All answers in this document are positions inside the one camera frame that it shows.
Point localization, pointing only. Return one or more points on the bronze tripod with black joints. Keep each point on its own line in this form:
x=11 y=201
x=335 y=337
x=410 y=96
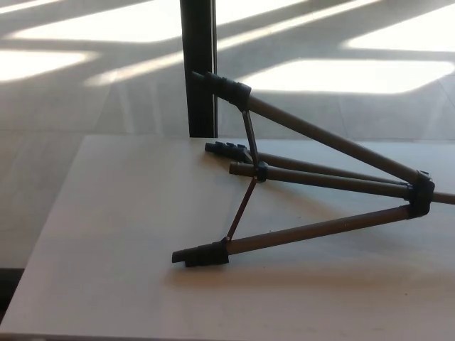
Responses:
x=320 y=227

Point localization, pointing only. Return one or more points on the black vertical pillar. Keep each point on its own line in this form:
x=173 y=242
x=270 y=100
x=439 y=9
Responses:
x=199 y=35

